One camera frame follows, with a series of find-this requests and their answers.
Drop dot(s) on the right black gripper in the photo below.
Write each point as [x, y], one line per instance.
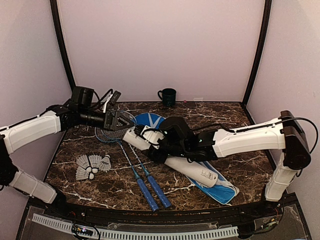
[154, 156]

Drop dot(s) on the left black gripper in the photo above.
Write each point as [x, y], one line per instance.
[110, 122]

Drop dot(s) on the white shuttlecock tube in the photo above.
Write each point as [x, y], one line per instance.
[194, 170]

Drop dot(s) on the white shuttlecock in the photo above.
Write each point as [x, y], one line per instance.
[83, 161]
[95, 162]
[105, 164]
[82, 174]

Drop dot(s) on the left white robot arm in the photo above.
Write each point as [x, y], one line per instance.
[55, 119]

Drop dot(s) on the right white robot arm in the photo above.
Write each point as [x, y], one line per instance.
[281, 133]

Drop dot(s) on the blue badminton racket left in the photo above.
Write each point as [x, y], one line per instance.
[124, 168]

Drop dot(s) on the blue badminton racket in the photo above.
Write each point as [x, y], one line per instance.
[140, 160]
[124, 168]

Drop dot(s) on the blue badminton racket right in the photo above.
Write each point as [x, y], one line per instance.
[140, 160]

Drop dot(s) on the dark green mug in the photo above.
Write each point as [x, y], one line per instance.
[167, 96]

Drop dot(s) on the blue racket bag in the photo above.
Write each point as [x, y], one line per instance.
[223, 191]

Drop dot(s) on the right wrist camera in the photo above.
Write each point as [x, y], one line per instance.
[175, 129]

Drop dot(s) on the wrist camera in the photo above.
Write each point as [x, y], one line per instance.
[82, 96]
[175, 129]

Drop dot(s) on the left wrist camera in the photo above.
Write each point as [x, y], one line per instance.
[82, 96]

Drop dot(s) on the white slotted cable duct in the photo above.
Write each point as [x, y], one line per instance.
[133, 232]

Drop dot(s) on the left black frame post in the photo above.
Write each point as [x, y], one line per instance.
[61, 43]

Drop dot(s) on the black frame post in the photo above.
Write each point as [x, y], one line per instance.
[61, 43]
[258, 52]

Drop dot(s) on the right black frame post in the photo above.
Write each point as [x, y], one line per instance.
[258, 52]

